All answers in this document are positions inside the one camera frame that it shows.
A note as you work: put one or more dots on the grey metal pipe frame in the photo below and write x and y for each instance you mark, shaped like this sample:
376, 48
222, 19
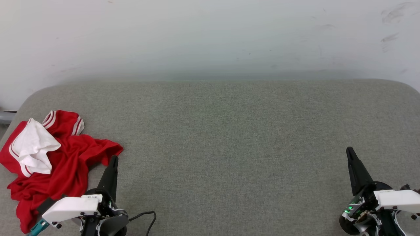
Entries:
6, 117

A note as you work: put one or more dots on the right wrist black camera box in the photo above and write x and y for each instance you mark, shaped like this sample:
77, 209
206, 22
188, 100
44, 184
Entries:
407, 187

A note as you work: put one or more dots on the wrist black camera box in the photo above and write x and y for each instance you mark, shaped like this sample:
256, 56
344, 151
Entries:
407, 187
46, 206

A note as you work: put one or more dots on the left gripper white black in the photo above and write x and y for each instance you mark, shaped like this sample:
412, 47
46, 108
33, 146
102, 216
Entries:
72, 208

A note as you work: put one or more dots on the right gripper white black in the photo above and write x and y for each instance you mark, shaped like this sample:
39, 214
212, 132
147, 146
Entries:
370, 206

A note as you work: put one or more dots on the red and white shirt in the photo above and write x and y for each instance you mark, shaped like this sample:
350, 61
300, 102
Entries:
72, 157

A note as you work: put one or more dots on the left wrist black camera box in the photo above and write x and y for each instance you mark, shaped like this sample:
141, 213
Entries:
46, 206

